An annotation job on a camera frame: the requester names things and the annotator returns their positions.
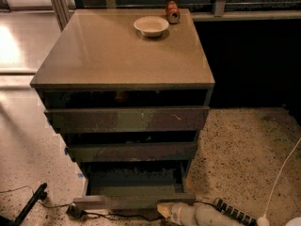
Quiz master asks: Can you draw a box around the grey top drawer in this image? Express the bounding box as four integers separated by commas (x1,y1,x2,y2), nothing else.
45,106,209,134

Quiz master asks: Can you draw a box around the grey middle drawer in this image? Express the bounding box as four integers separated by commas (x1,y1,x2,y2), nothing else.
67,142,197,162

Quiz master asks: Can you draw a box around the grey drawer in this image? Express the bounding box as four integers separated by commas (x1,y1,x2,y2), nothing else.
73,162,195,210
45,106,209,134
67,142,197,162

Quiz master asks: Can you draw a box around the black stand leg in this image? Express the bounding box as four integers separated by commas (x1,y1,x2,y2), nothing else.
0,183,47,226

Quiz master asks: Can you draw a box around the white bowl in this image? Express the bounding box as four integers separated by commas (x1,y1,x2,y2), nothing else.
134,16,169,38

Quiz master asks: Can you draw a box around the orange soda can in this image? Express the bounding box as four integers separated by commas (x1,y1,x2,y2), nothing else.
166,1,181,24

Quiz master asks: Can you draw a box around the grey bottom drawer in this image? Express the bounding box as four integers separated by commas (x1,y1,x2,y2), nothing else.
73,162,195,210

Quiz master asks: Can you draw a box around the black cable with adapter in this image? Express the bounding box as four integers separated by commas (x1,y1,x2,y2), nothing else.
0,185,164,223

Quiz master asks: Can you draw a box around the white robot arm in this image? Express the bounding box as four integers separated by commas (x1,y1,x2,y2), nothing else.
157,202,271,226

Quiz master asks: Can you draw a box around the blue tape piece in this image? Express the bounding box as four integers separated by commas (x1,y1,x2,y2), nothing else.
77,173,85,178

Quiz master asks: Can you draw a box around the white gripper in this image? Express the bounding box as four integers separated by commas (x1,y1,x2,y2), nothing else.
157,202,198,226

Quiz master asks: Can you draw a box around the grey drawer cabinet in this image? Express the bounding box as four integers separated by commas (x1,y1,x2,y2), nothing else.
31,9,214,218

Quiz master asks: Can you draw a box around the black power strip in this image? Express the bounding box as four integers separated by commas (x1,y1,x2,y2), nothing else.
214,198,258,226

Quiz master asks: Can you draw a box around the white cable with plug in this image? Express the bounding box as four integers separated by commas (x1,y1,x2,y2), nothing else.
256,137,301,226

